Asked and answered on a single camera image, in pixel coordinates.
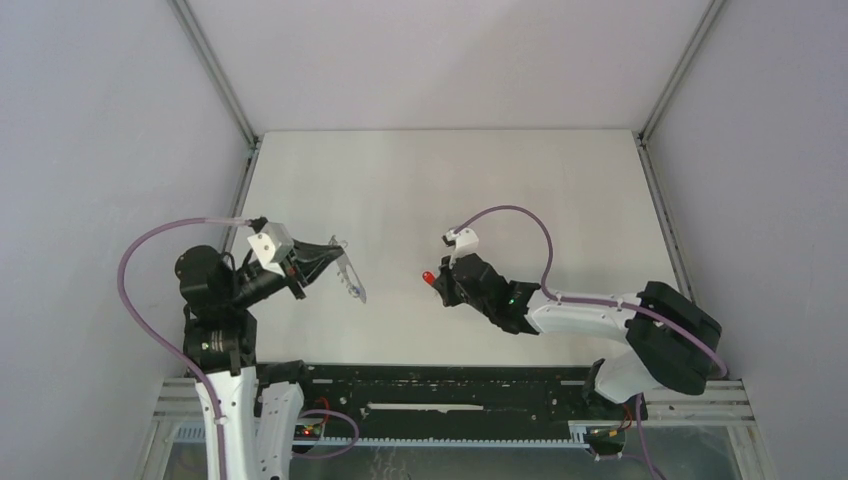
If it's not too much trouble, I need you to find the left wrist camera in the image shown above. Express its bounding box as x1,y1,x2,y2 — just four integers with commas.
247,222,294,277

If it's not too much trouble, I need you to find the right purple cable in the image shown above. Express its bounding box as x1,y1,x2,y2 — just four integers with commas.
450,204,729,380

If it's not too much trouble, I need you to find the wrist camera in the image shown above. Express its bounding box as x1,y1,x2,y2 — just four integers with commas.
247,222,294,277
442,227,479,267

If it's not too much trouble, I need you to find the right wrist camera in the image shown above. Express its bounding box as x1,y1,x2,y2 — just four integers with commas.
442,227,479,267

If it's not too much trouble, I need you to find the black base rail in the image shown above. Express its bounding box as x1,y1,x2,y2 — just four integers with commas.
257,361,647,442

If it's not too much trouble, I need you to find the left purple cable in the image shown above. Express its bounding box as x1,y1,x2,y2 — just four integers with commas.
117,217,269,480

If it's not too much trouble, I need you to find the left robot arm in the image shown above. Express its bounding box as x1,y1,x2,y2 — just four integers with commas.
175,241,344,479

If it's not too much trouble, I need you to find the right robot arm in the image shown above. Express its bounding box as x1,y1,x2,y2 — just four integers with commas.
422,254,722,418

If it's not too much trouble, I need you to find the purple cable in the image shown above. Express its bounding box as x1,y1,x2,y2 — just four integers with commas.
117,217,269,480
450,204,729,380

